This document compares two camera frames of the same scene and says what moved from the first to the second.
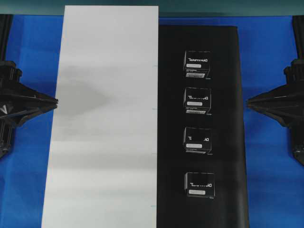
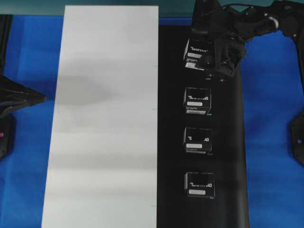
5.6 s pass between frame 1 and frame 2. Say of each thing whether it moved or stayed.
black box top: moved
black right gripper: moved
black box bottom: stayed
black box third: stayed
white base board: stayed
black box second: stayed
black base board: stayed
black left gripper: moved
